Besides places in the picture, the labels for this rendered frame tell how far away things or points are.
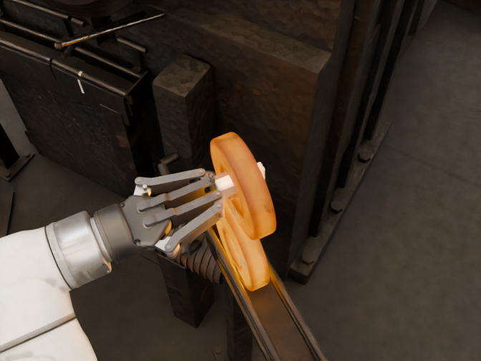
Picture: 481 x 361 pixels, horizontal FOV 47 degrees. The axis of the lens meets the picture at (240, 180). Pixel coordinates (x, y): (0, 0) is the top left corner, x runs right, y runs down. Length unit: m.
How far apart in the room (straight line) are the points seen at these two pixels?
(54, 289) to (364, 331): 1.10
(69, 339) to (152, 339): 0.91
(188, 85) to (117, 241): 0.40
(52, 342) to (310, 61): 0.59
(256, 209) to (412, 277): 1.10
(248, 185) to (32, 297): 0.29
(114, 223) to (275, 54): 0.43
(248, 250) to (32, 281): 0.33
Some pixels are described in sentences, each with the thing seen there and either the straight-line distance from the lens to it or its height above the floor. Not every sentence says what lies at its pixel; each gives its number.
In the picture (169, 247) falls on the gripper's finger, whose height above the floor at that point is 0.91.
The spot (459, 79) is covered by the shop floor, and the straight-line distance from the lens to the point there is 2.30.
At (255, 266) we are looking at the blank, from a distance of 0.87.
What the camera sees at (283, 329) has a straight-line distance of 0.95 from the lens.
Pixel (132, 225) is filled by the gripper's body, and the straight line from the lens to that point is 0.74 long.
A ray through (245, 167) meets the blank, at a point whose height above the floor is 0.96.
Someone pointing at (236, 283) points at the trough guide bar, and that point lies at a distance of 0.93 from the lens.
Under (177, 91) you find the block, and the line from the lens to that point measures 1.02.
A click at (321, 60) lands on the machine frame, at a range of 0.97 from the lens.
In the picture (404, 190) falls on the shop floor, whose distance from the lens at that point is 1.91.
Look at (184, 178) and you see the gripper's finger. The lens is 0.77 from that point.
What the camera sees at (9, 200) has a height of 0.01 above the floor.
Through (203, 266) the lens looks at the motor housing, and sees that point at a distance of 1.16.
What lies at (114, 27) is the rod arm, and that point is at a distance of 1.02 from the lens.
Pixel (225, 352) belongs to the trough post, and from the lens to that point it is 1.60.
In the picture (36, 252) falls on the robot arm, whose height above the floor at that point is 0.93.
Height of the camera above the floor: 1.54
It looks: 56 degrees down
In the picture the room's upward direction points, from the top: straight up
